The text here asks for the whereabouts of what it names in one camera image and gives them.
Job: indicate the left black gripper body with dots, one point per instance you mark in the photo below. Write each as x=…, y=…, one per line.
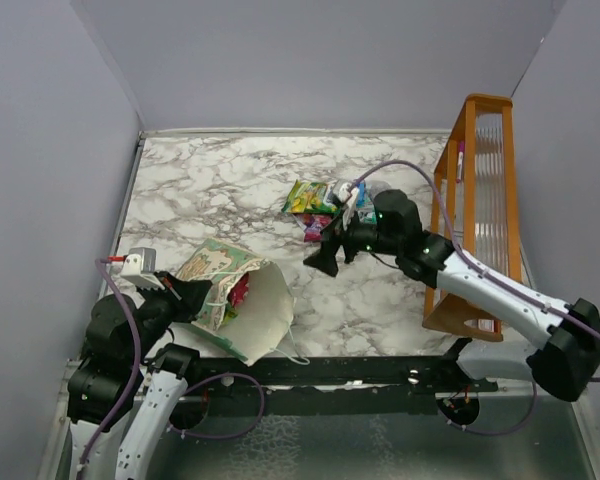
x=156, y=314

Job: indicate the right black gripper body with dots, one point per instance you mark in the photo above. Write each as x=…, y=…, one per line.
x=363, y=236

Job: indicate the teal snack packet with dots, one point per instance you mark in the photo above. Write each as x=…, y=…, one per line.
x=366, y=211

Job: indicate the purple snack packet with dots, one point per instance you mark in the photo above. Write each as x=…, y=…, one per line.
x=312, y=225

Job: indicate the blue snack packet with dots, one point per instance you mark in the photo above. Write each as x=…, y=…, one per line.
x=360, y=202

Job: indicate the red snack packet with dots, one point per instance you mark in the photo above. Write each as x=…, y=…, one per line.
x=239, y=291

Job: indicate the green yellow snack packet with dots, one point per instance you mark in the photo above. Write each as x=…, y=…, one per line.
x=309, y=198

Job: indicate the green paper gift bag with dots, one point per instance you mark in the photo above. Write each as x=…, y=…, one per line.
x=264, y=318

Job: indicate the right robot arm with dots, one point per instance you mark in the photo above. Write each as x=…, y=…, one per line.
x=561, y=346

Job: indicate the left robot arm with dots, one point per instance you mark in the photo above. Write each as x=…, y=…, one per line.
x=121, y=395

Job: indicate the green yellow small packet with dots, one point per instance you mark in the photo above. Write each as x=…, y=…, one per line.
x=229, y=314

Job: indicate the small clear plastic cup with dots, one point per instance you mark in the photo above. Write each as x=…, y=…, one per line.
x=374, y=187

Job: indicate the orange wooden rack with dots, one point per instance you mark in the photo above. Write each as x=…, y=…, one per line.
x=482, y=211

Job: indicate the pink white marker pen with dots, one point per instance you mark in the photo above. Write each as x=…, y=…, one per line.
x=460, y=162

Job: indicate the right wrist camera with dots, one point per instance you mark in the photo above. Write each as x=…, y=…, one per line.
x=346, y=193

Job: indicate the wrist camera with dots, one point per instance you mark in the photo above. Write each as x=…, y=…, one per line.
x=136, y=269
x=346, y=193

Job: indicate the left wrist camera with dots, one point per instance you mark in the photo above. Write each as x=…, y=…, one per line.
x=136, y=269

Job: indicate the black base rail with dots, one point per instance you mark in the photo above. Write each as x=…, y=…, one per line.
x=328, y=386

